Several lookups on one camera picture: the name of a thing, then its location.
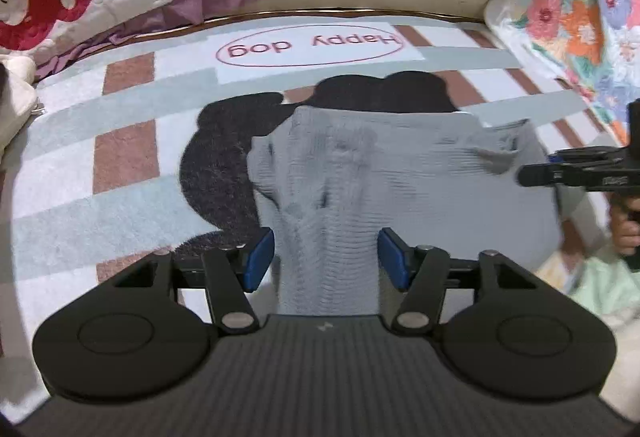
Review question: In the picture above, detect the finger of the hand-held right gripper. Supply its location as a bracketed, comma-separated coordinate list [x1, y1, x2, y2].
[547, 147, 632, 164]
[517, 162, 640, 193]

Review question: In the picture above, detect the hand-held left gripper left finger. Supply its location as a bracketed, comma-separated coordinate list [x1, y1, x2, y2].
[112, 226, 276, 333]

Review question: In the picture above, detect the person's right hand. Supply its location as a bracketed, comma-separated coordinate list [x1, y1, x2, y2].
[606, 193, 640, 264]

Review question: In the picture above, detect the light green cloth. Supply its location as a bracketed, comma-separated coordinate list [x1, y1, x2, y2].
[570, 244, 640, 413]

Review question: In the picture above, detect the checkered dog print rug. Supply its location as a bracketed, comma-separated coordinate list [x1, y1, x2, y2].
[0, 10, 621, 418]

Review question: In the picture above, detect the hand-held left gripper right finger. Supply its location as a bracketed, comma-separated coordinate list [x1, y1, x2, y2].
[377, 227, 538, 335]

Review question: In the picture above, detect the stack of folded clothes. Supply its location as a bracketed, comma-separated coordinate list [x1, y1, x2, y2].
[0, 54, 43, 158]

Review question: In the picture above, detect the floral blanket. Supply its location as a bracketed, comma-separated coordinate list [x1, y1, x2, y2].
[482, 0, 640, 138]

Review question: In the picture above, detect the grey waffle knit garment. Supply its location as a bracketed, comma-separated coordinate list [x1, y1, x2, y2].
[246, 104, 608, 318]

